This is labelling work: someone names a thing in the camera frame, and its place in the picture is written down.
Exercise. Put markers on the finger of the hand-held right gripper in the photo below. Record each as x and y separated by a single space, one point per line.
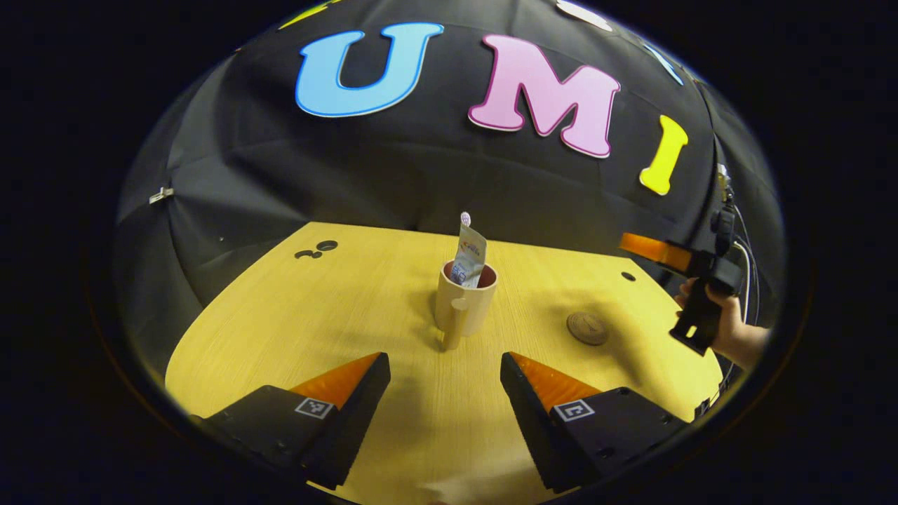
652 249

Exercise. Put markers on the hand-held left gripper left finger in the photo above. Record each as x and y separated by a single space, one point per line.
358 414

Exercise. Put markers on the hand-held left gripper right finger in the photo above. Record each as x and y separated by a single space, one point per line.
530 414

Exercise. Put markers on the round brown coaster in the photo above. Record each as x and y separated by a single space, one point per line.
588 328

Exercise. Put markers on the beige cup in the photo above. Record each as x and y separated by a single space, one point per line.
466 312

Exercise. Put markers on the white toothpaste tube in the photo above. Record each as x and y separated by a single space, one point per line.
468 256

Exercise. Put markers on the wooden desktop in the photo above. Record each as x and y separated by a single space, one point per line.
337 315

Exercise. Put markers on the black backdrop cloth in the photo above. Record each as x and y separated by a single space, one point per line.
421 175

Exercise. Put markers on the silver metal clip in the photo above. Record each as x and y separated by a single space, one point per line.
161 194

